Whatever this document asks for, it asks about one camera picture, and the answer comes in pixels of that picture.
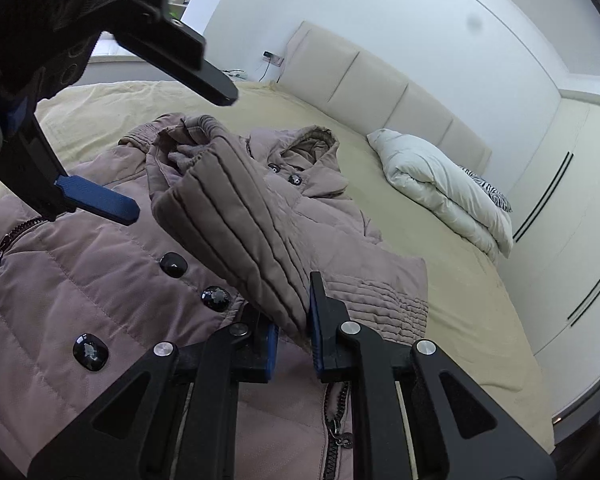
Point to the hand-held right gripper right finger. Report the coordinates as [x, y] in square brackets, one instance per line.
[316, 330]

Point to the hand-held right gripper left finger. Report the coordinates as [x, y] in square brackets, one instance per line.
[271, 352]

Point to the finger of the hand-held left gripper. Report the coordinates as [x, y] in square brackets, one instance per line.
[190, 60]
[100, 202]

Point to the mauve quilted hooded jacket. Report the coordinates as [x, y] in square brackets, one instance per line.
[105, 270]

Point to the small white device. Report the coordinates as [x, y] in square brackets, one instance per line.
[235, 74]

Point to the white window seat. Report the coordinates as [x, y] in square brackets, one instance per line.
[112, 50]

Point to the bed with beige sheet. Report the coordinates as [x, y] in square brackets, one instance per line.
[430, 280]

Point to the cream padded headboard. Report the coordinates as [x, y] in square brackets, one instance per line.
[370, 80]

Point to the white folded duvet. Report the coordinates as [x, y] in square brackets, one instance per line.
[440, 185]

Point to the zebra print pillow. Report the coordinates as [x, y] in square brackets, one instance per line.
[491, 194]

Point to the wall socket with plug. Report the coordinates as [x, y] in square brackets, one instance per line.
[272, 57]

